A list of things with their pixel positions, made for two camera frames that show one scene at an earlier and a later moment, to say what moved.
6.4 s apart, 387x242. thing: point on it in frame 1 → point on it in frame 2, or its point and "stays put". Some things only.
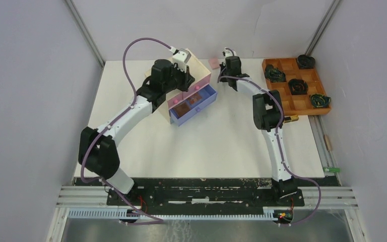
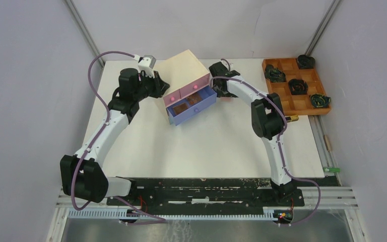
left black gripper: [187, 77] → [160, 86]
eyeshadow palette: [194, 98] stays put
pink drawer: [197, 86] stays put
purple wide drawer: [181, 113] stays put
